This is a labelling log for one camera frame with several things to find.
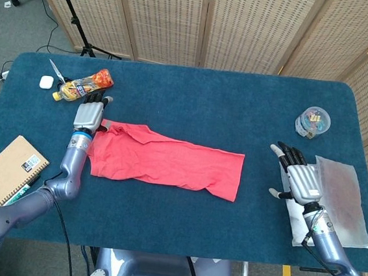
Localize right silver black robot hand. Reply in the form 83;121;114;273
265;140;328;206

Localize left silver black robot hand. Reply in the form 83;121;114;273
73;90;115;135

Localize red t-shirt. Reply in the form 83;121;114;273
84;118;248;203

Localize orange yellow drink bottle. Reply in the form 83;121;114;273
51;64;116;107

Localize frosted bag with white cloth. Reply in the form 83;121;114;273
271;160;332;250

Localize frosted bag with dark cloth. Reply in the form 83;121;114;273
306;155;368;250

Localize silver scissors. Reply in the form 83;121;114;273
47;58;73;85

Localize white earbuds case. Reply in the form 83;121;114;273
39;75;55;90

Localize clear jar of clips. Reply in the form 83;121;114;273
293;104;333;141

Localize black tripod stand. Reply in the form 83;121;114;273
43;0;128;61

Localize brown spiral notebook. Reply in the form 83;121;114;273
0;132;53;216

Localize blue table cloth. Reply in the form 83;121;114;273
0;49;368;273

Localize green white marker pen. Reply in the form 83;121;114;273
0;169;42;215

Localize wicker folding screen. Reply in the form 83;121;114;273
0;0;368;276

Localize blue-grey robot torso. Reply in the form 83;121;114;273
87;246;235;276

